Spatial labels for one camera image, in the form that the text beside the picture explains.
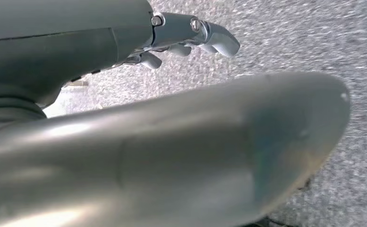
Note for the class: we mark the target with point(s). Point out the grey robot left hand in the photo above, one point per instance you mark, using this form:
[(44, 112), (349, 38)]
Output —
[(170, 156)]

